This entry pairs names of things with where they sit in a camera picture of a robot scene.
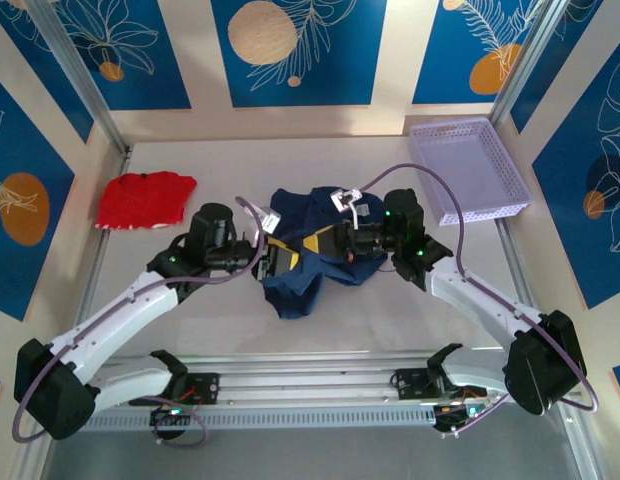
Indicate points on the navy blue t-shirt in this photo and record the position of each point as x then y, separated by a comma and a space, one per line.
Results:
290, 295

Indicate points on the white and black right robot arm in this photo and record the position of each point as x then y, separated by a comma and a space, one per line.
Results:
470, 295

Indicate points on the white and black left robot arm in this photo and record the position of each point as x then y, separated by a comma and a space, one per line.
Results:
115, 315

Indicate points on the red folded t-shirt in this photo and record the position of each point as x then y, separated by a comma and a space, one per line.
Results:
140, 200

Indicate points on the lavender perforated plastic basket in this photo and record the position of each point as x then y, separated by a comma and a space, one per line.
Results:
470, 170

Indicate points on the small green-lit circuit board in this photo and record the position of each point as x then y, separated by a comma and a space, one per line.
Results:
172, 412
460, 412

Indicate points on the grey metal sheet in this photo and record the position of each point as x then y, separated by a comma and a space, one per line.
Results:
310, 460

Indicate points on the aluminium table side rail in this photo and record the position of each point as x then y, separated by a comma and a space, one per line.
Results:
101, 250
510, 240

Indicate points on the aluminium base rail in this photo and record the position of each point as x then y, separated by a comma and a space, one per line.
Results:
310, 380

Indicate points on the blue wall panel beige circle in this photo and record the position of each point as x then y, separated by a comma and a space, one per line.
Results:
340, 75

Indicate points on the blue wall panel fern print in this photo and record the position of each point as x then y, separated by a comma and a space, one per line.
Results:
440, 65

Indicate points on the blue wall panel lily print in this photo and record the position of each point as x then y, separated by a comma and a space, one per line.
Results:
140, 75

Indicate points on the aluminium frame post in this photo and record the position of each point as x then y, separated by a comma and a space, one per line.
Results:
529, 50
81, 75

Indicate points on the narrow blue side wall panel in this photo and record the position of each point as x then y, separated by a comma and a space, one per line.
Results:
50, 65
555, 45

